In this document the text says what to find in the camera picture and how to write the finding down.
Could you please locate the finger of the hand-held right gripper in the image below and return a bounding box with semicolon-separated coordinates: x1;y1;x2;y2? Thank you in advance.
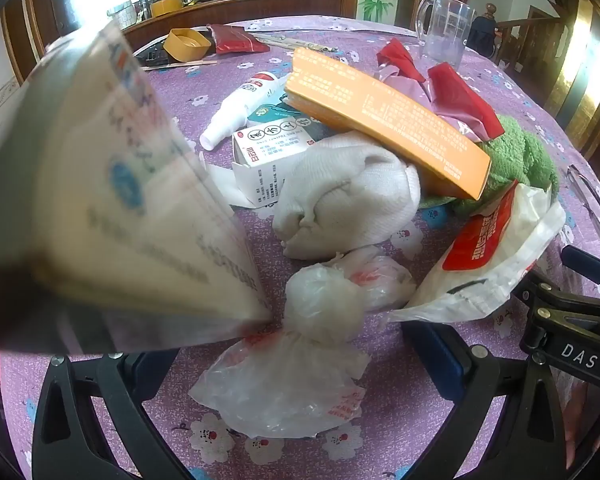
560;245;600;288

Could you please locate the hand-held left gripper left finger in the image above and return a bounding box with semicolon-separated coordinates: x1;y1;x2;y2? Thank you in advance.
32;350;191;480

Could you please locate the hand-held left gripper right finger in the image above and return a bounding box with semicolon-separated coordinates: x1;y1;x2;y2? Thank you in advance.
402;320;568;480

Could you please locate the clear plastic bag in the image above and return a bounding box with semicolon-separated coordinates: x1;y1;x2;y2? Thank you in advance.
330;245;416;313
187;260;368;438

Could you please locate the white plastic bag red label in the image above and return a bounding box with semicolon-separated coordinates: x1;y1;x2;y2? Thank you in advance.
387;180;567;325

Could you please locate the green towel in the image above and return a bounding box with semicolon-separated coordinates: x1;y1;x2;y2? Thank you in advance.
420;115;561;218

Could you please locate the white medicine box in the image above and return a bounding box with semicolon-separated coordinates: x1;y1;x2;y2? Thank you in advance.
0;20;273;356

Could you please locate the white sock bundle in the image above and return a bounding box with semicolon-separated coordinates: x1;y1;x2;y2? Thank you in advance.
272;130;423;261

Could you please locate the small white box red print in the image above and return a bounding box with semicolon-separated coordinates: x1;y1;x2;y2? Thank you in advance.
230;127;321;208

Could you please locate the long orange box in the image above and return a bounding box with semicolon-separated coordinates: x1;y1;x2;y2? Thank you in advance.
284;47;492;201

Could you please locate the teal medicine box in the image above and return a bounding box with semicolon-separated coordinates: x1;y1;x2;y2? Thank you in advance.
246;92;331;136

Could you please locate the white spray bottle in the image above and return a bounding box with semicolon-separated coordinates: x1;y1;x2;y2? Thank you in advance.
200;71;291;151

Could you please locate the wooden stair railing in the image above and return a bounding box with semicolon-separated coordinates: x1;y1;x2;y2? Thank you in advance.
485;2;546;61

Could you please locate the dark jacket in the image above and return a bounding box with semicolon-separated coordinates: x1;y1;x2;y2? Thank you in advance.
467;15;501;58

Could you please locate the clear glass mug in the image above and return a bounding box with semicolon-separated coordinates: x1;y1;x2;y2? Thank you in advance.
412;0;477;68

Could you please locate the purple floral tablecloth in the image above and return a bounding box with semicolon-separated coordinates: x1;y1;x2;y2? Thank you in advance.
0;15;600;480

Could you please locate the yellow tape roll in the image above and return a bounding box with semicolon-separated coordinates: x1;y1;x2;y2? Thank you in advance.
162;27;212;63

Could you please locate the red pouch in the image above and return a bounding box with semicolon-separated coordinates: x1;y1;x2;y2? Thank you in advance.
207;24;271;55

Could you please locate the metal tin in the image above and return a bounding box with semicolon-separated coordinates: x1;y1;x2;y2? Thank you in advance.
107;2;138;28

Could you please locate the yellow box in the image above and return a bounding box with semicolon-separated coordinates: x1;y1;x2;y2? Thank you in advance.
150;0;186;17

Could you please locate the wooden counter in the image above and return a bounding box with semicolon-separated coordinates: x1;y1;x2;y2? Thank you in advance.
25;0;356;51

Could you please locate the golden door frame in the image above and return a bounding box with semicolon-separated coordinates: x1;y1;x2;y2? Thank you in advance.
545;0;600;161

